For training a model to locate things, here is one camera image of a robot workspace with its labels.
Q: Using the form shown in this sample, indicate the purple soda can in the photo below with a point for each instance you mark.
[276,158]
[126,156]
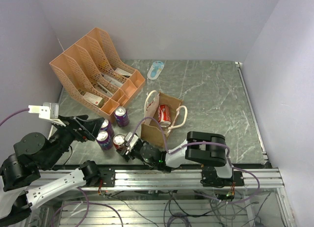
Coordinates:
[107,126]
[104,140]
[121,116]

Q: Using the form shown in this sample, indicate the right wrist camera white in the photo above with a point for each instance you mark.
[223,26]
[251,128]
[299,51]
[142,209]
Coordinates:
[130,141]

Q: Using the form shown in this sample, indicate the white box in organizer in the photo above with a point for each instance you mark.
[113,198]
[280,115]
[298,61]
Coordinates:
[123,72]

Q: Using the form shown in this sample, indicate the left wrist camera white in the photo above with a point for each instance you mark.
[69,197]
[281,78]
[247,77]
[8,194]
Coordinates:
[48,111]

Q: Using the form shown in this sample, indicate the blue white blister pack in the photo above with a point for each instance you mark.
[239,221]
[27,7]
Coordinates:
[155,70]

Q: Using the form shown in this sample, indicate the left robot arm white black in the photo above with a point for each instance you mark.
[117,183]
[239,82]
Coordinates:
[35,153]

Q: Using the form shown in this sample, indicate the white red box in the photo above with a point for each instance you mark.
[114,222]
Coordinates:
[93,99]

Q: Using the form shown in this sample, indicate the orange plastic file organizer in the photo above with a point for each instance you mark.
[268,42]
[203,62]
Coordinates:
[89,66]

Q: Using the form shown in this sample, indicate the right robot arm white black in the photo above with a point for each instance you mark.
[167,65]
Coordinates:
[207,149]

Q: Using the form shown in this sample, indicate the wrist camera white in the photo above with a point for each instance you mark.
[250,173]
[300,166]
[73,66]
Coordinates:
[130,141]
[48,111]

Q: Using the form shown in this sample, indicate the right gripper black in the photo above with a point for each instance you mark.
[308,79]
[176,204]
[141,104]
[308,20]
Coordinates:
[125,155]

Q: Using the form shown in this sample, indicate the aluminium mounting rail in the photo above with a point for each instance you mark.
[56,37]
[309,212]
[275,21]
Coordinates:
[176,180]

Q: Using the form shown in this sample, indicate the red soda can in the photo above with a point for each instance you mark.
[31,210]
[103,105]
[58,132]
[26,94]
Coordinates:
[164,116]
[119,141]

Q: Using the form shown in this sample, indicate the canvas bag brown printed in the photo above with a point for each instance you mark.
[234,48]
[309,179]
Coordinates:
[151,131]

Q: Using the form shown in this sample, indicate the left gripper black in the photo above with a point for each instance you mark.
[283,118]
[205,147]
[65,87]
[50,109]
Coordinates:
[89,127]

